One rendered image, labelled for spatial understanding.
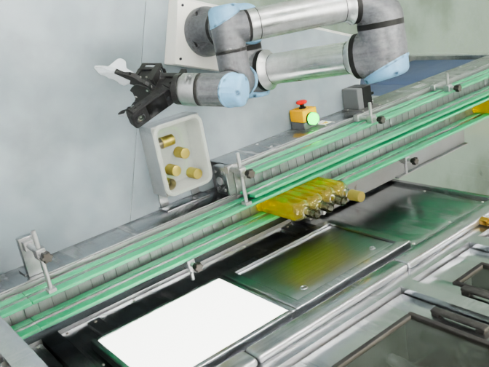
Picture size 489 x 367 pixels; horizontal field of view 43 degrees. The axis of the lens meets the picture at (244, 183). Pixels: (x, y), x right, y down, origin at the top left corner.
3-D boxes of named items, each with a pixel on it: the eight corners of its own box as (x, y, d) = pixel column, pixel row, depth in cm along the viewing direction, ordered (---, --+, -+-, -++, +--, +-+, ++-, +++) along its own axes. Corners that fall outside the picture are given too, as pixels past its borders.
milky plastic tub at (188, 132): (153, 194, 193) (168, 199, 186) (137, 125, 186) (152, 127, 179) (199, 176, 202) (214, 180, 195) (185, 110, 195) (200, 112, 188)
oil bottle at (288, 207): (257, 210, 203) (300, 223, 186) (254, 195, 201) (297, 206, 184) (269, 204, 206) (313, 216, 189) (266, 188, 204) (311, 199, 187)
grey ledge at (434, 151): (292, 215, 226) (313, 221, 217) (289, 193, 223) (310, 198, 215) (446, 141, 278) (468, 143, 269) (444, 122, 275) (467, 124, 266)
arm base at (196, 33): (183, 4, 184) (203, -2, 176) (224, 10, 193) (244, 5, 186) (184, 54, 185) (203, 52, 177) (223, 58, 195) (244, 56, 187)
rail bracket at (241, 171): (229, 202, 195) (254, 209, 185) (220, 151, 190) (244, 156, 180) (236, 199, 196) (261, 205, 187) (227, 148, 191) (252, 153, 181)
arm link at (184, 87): (199, 113, 141) (188, 86, 135) (180, 112, 143) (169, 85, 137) (209, 91, 145) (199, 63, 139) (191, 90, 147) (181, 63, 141)
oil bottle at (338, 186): (295, 194, 212) (340, 204, 196) (292, 178, 211) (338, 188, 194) (306, 188, 215) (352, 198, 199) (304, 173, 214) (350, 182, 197)
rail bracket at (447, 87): (428, 92, 250) (457, 92, 239) (426, 73, 248) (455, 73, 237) (434, 89, 252) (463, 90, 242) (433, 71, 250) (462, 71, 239)
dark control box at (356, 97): (343, 109, 239) (359, 110, 232) (340, 89, 236) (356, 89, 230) (356, 103, 243) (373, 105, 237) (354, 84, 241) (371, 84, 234)
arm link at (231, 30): (407, -31, 147) (211, 6, 137) (412, 15, 150) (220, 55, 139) (383, -26, 158) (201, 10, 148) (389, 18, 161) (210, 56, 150)
